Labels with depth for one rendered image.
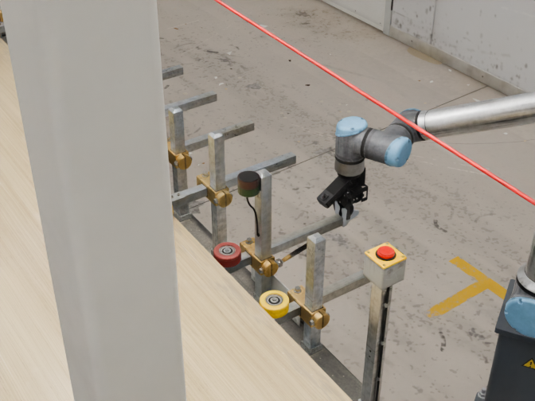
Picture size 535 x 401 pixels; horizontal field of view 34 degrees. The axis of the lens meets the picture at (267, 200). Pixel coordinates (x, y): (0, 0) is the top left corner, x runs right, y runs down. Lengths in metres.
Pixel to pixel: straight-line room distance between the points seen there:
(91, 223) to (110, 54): 0.08
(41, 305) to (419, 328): 1.74
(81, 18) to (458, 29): 5.20
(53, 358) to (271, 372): 0.55
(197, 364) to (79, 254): 1.81
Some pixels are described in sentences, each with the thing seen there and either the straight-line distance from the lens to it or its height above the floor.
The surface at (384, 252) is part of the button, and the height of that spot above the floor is 1.23.
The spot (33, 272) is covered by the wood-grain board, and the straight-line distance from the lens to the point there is 2.52.
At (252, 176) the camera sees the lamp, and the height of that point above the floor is 1.17.
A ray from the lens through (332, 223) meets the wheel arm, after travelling 2.69.
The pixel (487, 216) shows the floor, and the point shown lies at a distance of 4.29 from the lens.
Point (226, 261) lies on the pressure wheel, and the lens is 2.48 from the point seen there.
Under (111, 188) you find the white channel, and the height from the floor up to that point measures 2.27.
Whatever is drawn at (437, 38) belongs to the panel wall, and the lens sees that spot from 5.64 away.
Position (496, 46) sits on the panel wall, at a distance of 5.33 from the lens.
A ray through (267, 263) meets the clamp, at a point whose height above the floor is 0.87.
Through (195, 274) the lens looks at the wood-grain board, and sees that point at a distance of 2.44.
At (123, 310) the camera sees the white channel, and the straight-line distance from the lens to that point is 0.41.
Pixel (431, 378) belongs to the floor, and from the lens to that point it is 3.44.
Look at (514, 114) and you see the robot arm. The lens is 2.45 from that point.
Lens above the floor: 2.48
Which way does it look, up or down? 36 degrees down
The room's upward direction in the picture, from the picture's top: straight up
